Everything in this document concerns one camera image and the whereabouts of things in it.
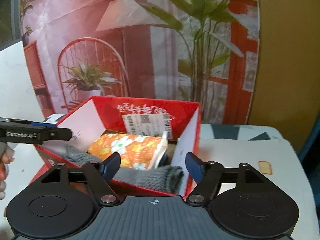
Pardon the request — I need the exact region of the red strawberry cardboard box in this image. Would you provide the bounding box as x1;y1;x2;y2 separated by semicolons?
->
36;96;201;196

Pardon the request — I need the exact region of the white shipping label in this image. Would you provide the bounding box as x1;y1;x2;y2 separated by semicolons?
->
122;113;174;140

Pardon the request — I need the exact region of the person's left hand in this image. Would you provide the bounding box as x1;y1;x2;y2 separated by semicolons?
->
0;142;15;200

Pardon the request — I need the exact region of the grey knitted cloth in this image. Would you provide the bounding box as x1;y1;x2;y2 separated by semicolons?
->
63;145;184;194

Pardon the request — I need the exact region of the cartoon bear table mat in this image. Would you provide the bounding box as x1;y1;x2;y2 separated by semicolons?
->
1;132;319;239

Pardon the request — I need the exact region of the printed room scene backdrop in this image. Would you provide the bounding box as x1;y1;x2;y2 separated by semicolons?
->
20;0;260;124

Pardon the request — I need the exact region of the orange floral soft pouch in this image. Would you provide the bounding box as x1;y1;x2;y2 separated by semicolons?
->
88;132;168;170

